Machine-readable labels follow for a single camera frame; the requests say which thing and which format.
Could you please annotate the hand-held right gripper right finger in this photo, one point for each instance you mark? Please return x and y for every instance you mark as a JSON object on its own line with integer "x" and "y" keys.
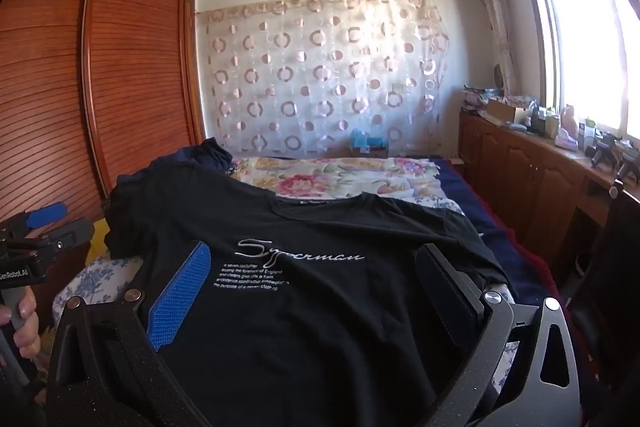
{"x": 445, "y": 282}

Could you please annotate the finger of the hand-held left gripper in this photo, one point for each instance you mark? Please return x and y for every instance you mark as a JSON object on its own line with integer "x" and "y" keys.
{"x": 46, "y": 214}
{"x": 70, "y": 233}

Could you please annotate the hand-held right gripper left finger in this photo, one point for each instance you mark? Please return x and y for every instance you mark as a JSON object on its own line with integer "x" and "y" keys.
{"x": 184, "y": 292}

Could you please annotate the black printed t-shirt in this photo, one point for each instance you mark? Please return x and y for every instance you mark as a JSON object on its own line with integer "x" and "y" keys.
{"x": 310, "y": 307}

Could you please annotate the person's left hand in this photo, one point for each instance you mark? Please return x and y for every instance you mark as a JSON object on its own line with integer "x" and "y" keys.
{"x": 27, "y": 329}

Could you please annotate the blue white floral blanket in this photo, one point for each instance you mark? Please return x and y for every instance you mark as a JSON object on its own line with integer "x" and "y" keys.
{"x": 100, "y": 282}

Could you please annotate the navy bed sheet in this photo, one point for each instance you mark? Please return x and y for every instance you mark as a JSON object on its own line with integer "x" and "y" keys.
{"x": 495, "y": 227}

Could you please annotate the wooden sideboard cabinet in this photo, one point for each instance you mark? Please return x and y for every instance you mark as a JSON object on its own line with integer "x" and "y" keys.
{"x": 530, "y": 177}

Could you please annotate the dark blue garment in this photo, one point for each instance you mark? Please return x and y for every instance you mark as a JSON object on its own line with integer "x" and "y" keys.
{"x": 210, "y": 154}

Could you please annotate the small cardboard box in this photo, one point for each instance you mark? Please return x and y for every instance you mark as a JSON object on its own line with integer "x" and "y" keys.
{"x": 372, "y": 153}

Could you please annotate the blue packet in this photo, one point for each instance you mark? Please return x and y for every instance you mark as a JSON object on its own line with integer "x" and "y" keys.
{"x": 365, "y": 139}

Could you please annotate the black chair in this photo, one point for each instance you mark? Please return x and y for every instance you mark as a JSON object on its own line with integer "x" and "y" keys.
{"x": 610, "y": 267}

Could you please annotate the wooden slatted wardrobe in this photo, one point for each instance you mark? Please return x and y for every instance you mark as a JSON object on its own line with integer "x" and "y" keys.
{"x": 125, "y": 57}

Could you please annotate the open cardboard box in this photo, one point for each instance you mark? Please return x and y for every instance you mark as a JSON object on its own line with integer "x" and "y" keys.
{"x": 505, "y": 109}

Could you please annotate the pink tissue pack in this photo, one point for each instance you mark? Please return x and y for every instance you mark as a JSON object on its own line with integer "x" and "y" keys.
{"x": 567, "y": 129}

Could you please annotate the black device on stand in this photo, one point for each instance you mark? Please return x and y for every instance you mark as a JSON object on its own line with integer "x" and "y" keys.
{"x": 607, "y": 152}

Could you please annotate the small oval mirror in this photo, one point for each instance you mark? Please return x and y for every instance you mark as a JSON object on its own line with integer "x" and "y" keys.
{"x": 499, "y": 76}

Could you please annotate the sheer circle-patterned curtain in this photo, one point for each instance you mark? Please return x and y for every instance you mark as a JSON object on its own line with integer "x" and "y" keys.
{"x": 320, "y": 72}

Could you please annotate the beige window curtain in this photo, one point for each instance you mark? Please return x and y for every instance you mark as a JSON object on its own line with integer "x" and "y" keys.
{"x": 492, "y": 7}

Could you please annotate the window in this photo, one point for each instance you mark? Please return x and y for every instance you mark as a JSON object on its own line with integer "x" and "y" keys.
{"x": 585, "y": 32}

